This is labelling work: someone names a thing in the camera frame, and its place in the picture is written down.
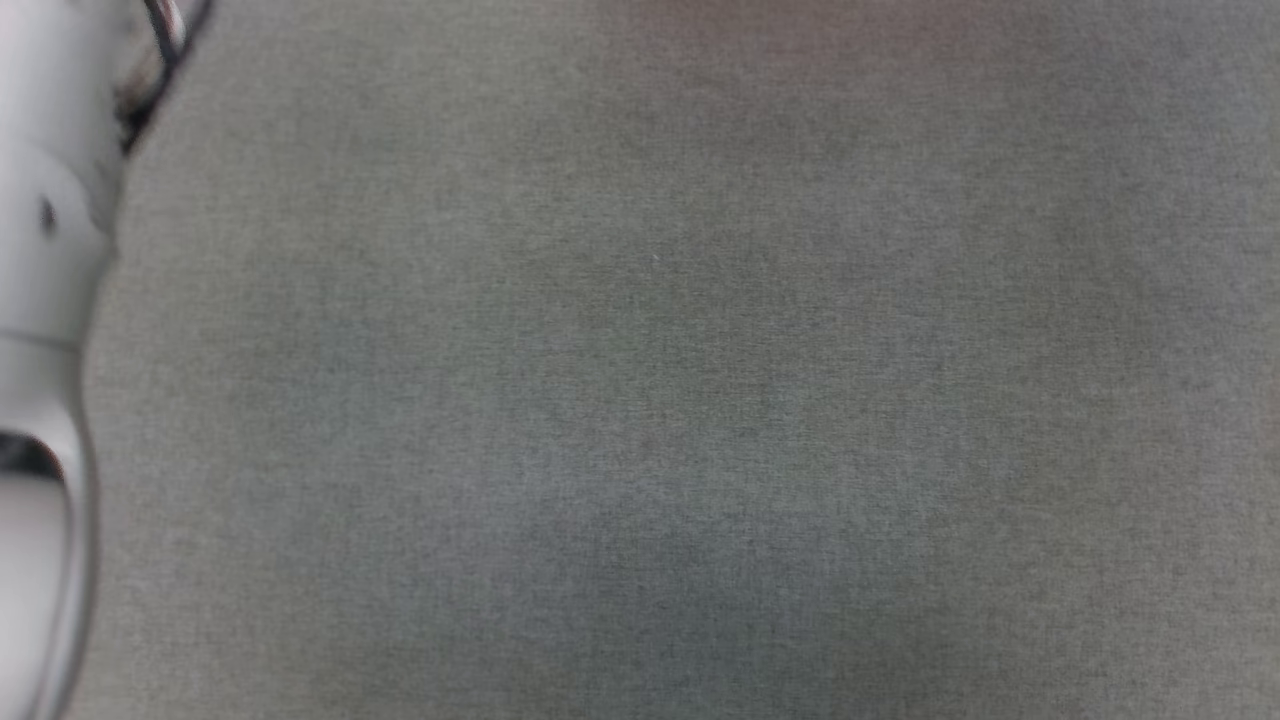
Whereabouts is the grey fabric sofa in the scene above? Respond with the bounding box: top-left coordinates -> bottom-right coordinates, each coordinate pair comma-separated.
60,0 -> 1280,720

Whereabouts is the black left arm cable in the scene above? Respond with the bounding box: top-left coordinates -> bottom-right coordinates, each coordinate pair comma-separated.
115,0 -> 216,153

